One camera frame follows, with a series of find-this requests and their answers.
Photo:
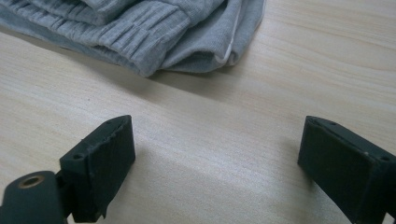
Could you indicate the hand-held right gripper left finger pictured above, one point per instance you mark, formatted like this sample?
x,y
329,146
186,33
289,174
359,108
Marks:
x,y
102,168

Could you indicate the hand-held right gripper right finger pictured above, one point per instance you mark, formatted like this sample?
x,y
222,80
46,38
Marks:
x,y
345,168

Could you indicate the grey pants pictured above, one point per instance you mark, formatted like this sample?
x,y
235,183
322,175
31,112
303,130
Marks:
x,y
130,32

